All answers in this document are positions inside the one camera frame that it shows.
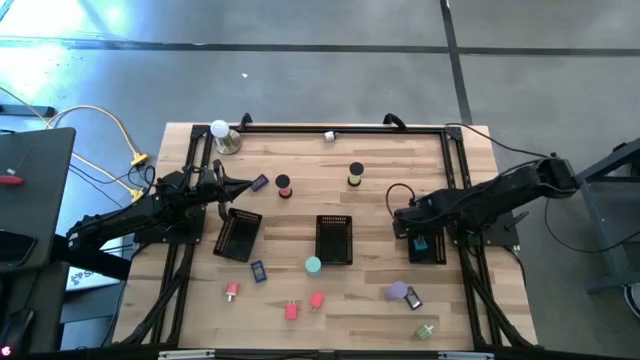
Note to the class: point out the dark blue pencil sharpener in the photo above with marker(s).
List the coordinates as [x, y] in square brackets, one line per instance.
[415, 301]

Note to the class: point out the red plug adapter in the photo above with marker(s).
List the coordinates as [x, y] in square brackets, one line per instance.
[291, 311]
[231, 289]

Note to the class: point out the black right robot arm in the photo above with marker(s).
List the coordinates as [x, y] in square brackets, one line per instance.
[500, 195]

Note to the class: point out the silver metal bracket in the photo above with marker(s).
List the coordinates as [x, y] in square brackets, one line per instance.
[185, 355]
[465, 356]

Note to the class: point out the black plastic mesh basket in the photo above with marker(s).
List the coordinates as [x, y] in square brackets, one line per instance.
[437, 252]
[334, 242]
[237, 237]

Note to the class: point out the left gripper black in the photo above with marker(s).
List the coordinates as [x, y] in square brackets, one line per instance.
[212, 185]

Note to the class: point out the black floor bar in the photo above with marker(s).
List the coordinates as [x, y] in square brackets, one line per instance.
[25, 111]

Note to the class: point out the white light bulb on stand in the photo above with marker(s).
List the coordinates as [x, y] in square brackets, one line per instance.
[220, 128]

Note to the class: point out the small white cube adapter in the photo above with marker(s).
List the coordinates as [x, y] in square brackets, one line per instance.
[329, 136]

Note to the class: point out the green plug adapter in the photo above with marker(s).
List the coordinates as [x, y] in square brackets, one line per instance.
[425, 331]

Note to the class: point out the yellow sand timer black caps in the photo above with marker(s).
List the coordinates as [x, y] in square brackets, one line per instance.
[356, 168]

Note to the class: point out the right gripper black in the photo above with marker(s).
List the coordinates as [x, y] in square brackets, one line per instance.
[417, 217]

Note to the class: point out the teal pencil sharpener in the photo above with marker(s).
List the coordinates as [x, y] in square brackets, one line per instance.
[420, 244]

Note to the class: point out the teal sand timer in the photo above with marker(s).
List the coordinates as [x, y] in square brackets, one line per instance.
[313, 265]

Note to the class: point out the black and white wheel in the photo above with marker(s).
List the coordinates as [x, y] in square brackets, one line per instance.
[634, 300]

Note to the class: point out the pink plug adapter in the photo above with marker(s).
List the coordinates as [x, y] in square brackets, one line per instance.
[316, 300]

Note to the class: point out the white printed paper box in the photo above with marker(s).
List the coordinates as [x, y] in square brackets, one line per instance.
[90, 277]

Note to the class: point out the black phone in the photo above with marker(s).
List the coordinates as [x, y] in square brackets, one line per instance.
[15, 247]

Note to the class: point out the red sand timer black caps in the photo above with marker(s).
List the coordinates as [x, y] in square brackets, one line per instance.
[283, 181]

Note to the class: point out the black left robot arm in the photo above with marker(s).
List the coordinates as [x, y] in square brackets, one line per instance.
[125, 215]

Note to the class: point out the purple sand timer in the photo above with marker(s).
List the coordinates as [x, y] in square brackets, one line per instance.
[396, 290]

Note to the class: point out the grey metal table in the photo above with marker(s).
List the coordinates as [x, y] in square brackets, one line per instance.
[610, 162]

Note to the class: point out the black side desk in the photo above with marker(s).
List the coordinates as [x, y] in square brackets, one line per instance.
[40, 200]

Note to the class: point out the purple pencil sharpener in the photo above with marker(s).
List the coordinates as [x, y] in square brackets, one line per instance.
[259, 182]

